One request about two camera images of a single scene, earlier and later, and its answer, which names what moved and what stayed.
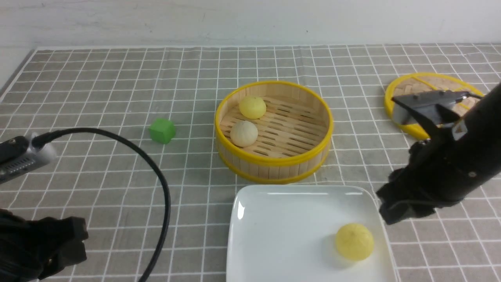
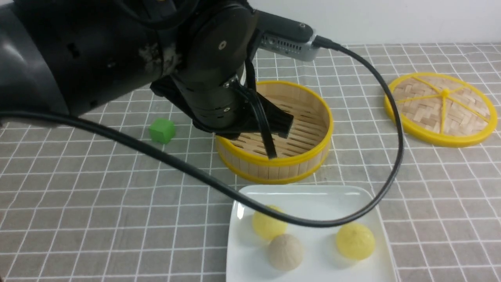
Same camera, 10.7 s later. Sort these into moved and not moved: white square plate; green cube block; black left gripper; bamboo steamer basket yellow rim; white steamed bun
Moved: white steamed bun; black left gripper
Not moved: bamboo steamer basket yellow rim; white square plate; green cube block
